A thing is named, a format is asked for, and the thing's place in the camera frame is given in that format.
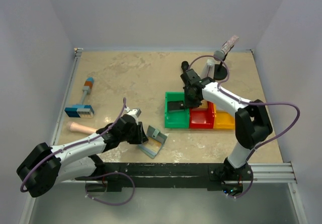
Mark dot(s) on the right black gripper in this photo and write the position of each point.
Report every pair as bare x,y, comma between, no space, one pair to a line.
189,99

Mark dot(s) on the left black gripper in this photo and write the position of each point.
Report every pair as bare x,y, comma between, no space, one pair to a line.
140,135

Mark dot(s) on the sage green card holder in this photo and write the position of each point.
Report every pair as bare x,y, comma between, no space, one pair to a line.
155,142

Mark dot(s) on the black VIP card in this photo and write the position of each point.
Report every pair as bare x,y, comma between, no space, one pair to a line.
175,106

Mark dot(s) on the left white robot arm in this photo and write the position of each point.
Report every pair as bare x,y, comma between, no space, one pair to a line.
47,165

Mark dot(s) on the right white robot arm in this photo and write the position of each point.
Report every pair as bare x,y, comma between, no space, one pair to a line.
252,123

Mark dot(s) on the orange card in red bin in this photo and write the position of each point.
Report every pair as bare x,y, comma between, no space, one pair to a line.
204,105

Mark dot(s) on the red plastic bin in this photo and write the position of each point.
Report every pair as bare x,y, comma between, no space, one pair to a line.
202,118

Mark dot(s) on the green plastic bin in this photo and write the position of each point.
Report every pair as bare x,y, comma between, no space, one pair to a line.
176,118

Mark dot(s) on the white metronome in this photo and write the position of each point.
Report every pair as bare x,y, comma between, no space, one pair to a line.
208,70

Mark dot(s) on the black handheld microphone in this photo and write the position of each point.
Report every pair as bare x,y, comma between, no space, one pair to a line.
185,66

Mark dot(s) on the yellow plastic bin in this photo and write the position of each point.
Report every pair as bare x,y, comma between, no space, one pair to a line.
223,120

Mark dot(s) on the silver microphone on stand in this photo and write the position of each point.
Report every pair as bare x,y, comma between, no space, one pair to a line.
226,48

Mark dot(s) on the blue toy block hammer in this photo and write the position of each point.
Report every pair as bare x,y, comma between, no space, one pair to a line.
81,110

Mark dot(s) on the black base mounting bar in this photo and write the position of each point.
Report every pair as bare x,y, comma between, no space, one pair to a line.
210,176

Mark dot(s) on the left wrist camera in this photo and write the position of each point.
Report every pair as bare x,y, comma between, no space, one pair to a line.
135,113

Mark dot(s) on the beige wooden handle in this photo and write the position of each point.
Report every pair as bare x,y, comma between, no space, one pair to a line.
75,127

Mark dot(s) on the aluminium frame rail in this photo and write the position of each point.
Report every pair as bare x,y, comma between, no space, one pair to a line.
57,130

